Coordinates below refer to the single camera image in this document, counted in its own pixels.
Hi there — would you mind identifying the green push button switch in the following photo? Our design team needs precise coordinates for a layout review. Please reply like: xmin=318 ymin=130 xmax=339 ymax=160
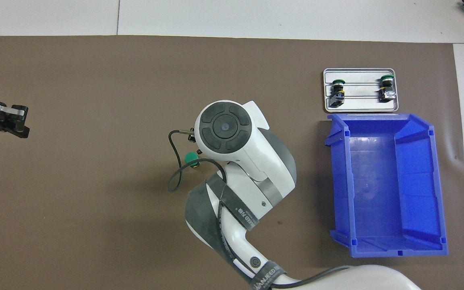
xmin=328 ymin=79 xmax=346 ymax=108
xmin=379 ymin=75 xmax=397 ymax=102
xmin=184 ymin=151 xmax=200 ymax=169

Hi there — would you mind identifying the brown table mat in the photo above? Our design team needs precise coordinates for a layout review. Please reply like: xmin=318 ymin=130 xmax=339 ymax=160
xmin=0 ymin=35 xmax=464 ymax=290

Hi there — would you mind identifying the silver metal tray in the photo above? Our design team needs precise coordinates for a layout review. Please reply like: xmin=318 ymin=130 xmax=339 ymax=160
xmin=323 ymin=68 xmax=400 ymax=113

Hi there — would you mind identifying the blue plastic storage bin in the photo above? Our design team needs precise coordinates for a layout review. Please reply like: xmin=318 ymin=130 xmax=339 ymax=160
xmin=324 ymin=113 xmax=449 ymax=258

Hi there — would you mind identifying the black velcro cable strap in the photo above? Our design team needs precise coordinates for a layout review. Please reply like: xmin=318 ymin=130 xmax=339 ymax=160
xmin=206 ymin=177 xmax=261 ymax=232
xmin=250 ymin=261 xmax=287 ymax=290

